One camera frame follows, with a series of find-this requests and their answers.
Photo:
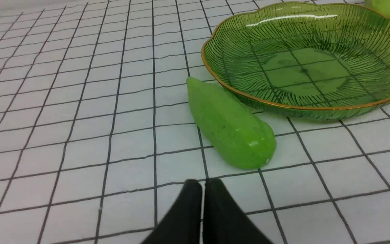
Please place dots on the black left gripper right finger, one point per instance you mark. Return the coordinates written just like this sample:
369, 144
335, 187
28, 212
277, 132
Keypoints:
224, 222

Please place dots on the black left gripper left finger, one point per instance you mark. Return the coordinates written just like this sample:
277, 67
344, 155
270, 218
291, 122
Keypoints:
182, 223

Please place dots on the white grid tablecloth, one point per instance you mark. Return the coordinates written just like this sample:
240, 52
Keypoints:
96, 136

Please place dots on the green glass leaf plate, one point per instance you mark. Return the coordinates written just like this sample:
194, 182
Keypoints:
304, 60

